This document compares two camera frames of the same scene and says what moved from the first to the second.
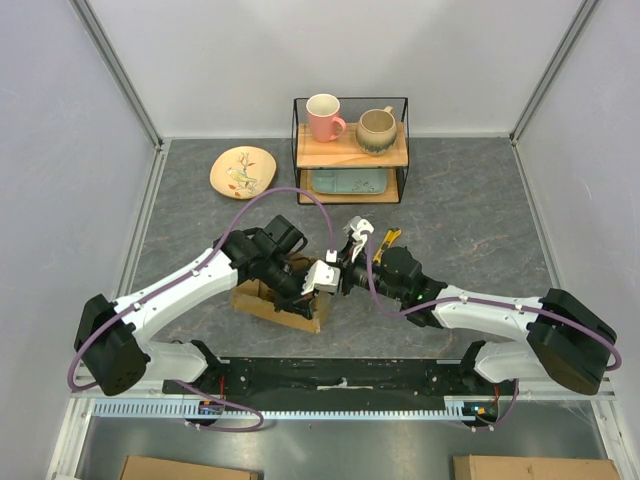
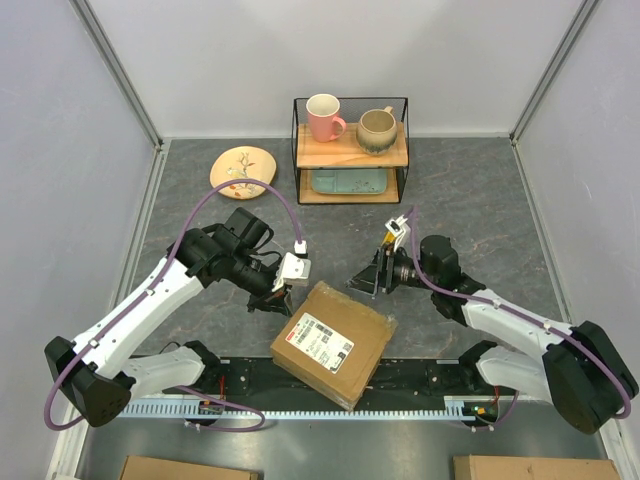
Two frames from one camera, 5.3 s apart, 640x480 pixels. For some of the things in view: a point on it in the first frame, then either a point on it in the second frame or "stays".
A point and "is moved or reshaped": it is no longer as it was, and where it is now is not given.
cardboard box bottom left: (170, 468) stays
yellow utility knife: (392, 234) stays
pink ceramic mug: (323, 120) stays
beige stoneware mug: (376, 131) stays
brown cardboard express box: (248, 295) is moved or reshaped
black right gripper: (347, 266) to (369, 279)
